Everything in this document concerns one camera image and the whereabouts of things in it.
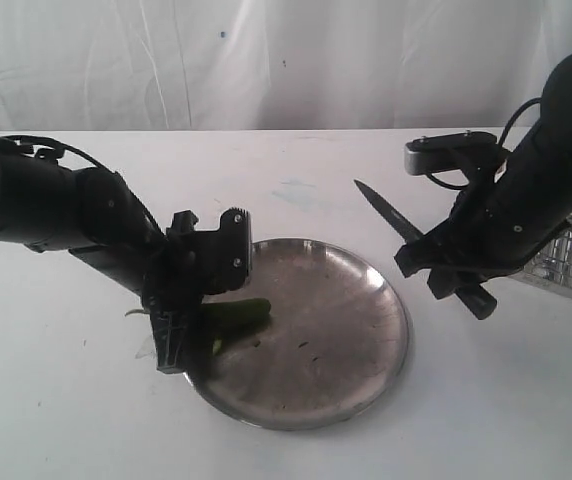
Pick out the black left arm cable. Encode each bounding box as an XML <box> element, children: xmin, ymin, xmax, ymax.
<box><xmin>0</xmin><ymin>133</ymin><xmax>122</xmax><ymax>176</ymax></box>

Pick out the green cucumber with stem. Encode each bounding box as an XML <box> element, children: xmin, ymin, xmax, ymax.
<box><xmin>124</xmin><ymin>298</ymin><xmax>272</xmax><ymax>336</ymax></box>

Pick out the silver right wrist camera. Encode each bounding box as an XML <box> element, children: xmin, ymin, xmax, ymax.
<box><xmin>404</xmin><ymin>131</ymin><xmax>497</xmax><ymax>176</ymax></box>

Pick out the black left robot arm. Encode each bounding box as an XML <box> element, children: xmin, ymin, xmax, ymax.
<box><xmin>0</xmin><ymin>135</ymin><xmax>252</xmax><ymax>374</ymax></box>

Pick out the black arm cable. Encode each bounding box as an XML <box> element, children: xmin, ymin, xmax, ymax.
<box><xmin>0</xmin><ymin>133</ymin><xmax>122</xmax><ymax>176</ymax></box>
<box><xmin>425</xmin><ymin>97</ymin><xmax>572</xmax><ymax>224</ymax></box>

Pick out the dark green cucumber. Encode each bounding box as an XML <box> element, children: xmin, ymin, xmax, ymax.
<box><xmin>211</xmin><ymin>338</ymin><xmax>223</xmax><ymax>356</ymax></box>

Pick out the black knife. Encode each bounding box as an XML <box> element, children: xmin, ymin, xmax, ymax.
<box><xmin>353</xmin><ymin>179</ymin><xmax>497</xmax><ymax>320</ymax></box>

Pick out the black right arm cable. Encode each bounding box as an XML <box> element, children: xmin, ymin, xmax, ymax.
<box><xmin>425</xmin><ymin>97</ymin><xmax>572</xmax><ymax>224</ymax></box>

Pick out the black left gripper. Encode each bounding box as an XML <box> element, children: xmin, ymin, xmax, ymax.
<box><xmin>140</xmin><ymin>208</ymin><xmax>252</xmax><ymax>374</ymax></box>

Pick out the white backdrop curtain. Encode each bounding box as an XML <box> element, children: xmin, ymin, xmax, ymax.
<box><xmin>0</xmin><ymin>1</ymin><xmax>572</xmax><ymax>131</ymax></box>

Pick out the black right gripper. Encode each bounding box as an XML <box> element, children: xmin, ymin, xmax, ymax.
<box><xmin>394</xmin><ymin>184</ymin><xmax>541</xmax><ymax>300</ymax></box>

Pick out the round steel plate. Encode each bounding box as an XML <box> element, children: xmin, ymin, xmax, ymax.
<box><xmin>186</xmin><ymin>238</ymin><xmax>410</xmax><ymax>431</ymax></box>

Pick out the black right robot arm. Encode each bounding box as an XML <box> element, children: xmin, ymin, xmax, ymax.
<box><xmin>395</xmin><ymin>55</ymin><xmax>572</xmax><ymax>298</ymax></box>

